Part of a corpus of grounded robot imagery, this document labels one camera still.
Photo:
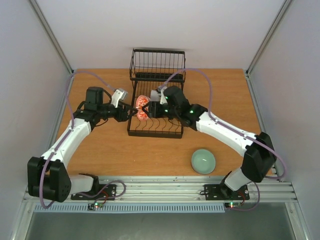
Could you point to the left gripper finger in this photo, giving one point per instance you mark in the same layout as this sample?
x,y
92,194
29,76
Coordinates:
x,y
133,115
131,109

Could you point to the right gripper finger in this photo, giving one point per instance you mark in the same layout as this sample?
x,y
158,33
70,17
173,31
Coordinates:
x,y
146,106
145,113

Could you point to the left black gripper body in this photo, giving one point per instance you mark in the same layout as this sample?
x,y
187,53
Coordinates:
x,y
118,117

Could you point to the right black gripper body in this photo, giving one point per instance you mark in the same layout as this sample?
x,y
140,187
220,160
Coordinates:
x,y
152,110

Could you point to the red patterned bowl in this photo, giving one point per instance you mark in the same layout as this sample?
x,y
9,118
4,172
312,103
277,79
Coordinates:
x,y
140,102

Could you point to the black wire dish rack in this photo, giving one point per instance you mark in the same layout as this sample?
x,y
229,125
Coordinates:
x,y
148,70

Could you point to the pale green celadon bowl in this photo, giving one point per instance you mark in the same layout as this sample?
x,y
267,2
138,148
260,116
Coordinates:
x,y
203,162

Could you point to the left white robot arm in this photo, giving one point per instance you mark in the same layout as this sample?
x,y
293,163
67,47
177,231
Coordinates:
x,y
47,175

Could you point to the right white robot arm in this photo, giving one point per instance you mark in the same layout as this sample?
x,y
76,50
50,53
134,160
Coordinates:
x,y
256,149

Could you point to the left small circuit board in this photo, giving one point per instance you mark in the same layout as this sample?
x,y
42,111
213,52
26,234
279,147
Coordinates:
x,y
94,206

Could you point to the small circuit board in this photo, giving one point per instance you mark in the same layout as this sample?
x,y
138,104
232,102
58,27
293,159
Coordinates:
x,y
233,205
94,206

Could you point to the right small circuit board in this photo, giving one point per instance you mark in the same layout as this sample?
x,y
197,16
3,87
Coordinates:
x,y
233,205

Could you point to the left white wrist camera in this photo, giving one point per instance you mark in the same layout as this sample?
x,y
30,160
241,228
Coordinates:
x,y
118,95

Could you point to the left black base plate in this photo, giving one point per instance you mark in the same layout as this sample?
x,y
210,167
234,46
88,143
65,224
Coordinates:
x,y
109,191

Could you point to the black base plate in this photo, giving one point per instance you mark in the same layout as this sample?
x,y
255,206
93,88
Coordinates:
x,y
214,192
109,191

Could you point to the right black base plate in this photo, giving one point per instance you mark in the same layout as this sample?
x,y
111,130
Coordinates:
x,y
214,192

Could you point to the left aluminium corner post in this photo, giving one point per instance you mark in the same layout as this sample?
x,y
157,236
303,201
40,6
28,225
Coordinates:
x,y
50,34

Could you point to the aluminium corner post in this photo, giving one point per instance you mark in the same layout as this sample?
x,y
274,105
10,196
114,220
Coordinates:
x,y
50,34
286,4

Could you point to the grey slotted cable duct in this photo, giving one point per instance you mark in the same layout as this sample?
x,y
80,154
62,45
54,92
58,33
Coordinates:
x,y
134,208

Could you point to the aluminium front rail frame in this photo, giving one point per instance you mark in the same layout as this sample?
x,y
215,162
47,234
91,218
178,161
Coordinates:
x,y
187,189

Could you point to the right aluminium corner post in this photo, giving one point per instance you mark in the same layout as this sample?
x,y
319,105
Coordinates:
x,y
286,4

